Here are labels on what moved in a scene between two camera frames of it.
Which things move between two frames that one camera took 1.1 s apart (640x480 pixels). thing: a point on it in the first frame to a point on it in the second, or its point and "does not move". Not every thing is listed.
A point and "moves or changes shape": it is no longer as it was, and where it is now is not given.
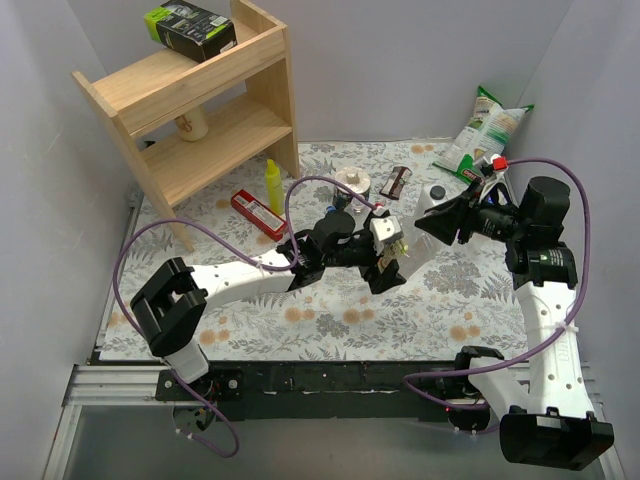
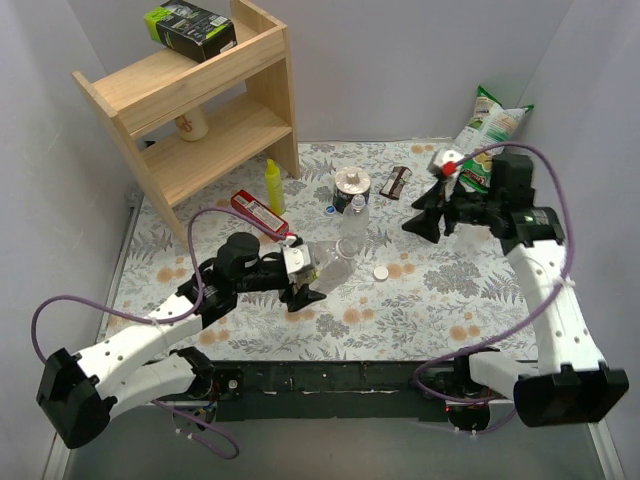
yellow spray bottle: x=275 y=188 does not move
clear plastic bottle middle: x=358 y=209 does not move
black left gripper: x=375 y=261 to x=290 y=282
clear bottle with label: x=411 y=252 moves or changes shape
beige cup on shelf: x=193 y=125 does not move
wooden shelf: x=190 y=122 does not move
